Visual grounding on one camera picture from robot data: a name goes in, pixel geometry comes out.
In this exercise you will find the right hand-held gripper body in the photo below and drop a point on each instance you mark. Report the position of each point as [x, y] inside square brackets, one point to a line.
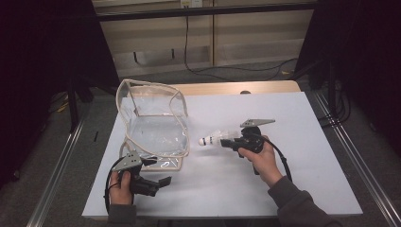
[252, 140]

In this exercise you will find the person's left hand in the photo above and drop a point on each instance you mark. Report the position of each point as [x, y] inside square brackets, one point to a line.
[121, 192]

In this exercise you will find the black curtain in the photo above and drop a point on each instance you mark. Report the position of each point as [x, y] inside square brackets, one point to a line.
[38, 78]
[362, 47]

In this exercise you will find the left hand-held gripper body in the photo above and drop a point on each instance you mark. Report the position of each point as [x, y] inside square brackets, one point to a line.
[127, 161]

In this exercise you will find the person's right hand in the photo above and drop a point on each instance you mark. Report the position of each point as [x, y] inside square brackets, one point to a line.
[265, 164]

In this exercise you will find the black horizontal bar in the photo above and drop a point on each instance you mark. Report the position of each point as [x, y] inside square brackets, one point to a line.
[205, 12]

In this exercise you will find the wooden table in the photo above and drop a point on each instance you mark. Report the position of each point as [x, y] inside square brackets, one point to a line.
[220, 87]

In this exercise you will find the dark round cap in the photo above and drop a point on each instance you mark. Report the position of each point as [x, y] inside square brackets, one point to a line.
[245, 92]

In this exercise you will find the white wall socket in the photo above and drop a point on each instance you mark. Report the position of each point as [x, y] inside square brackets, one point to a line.
[190, 3]

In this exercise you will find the clear plastic bag beige trim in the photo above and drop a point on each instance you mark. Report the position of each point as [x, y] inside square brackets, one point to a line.
[157, 132]

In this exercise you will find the black metal stand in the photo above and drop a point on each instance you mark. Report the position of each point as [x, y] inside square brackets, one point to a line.
[331, 88]
[73, 104]

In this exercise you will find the metal floor rail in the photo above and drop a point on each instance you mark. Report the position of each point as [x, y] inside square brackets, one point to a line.
[362, 170]
[53, 176]

